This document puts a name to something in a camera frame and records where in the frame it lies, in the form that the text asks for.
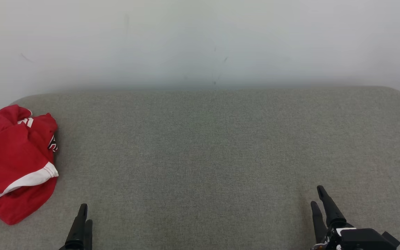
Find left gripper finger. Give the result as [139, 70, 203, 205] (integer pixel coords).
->
[83, 219, 93, 250]
[59, 204, 88, 250]

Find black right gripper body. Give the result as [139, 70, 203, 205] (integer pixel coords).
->
[310, 224, 355, 250]

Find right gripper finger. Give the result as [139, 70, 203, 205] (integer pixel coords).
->
[317, 185, 347, 228]
[310, 201, 328, 244]

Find red shorts with white stripe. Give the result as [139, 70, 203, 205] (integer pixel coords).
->
[0, 132, 59, 226]

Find grey fabric sofa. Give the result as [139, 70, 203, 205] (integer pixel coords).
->
[0, 86, 400, 250]

